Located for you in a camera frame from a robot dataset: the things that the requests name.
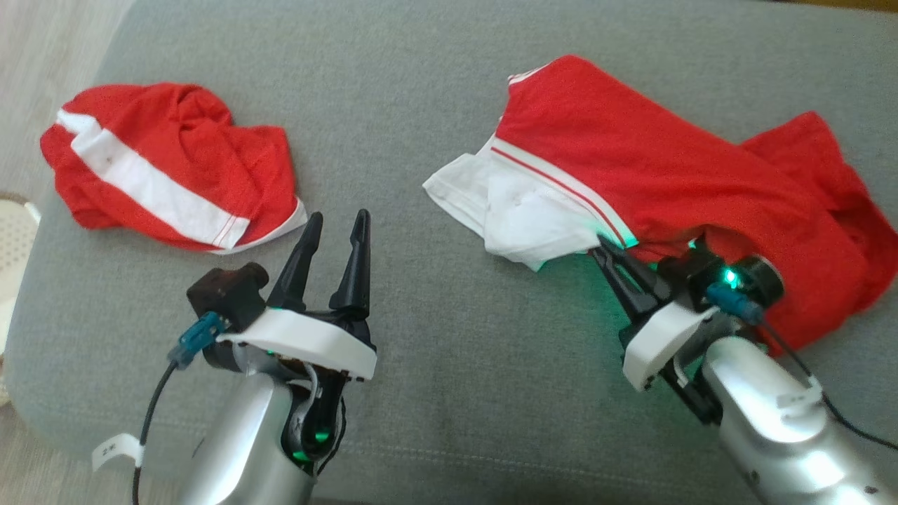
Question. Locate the red shirt with white sleeves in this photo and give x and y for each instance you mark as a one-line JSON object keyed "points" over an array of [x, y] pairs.
{"points": [[631, 161]]}

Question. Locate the large grey sofa seat cushion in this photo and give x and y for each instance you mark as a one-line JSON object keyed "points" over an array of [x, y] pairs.
{"points": [[449, 393]]}

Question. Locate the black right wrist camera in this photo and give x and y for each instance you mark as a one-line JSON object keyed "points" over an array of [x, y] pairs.
{"points": [[765, 277]]}

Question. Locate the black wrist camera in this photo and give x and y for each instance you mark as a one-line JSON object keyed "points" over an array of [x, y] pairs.
{"points": [[765, 277], [224, 291]]}

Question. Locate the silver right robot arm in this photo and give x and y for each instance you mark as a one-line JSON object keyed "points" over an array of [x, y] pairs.
{"points": [[772, 435]]}

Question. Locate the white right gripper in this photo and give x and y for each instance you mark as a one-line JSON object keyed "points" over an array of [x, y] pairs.
{"points": [[659, 344]]}

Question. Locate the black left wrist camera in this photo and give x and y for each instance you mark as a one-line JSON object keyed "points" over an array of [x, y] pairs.
{"points": [[224, 291]]}

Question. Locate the red shorts with white stripe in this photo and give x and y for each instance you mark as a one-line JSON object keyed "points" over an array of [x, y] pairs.
{"points": [[175, 140]]}

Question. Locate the white perforated laundry basket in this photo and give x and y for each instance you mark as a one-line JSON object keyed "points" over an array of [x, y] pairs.
{"points": [[14, 245]]}

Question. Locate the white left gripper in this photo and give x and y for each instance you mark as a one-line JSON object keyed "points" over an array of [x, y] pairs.
{"points": [[309, 344]]}

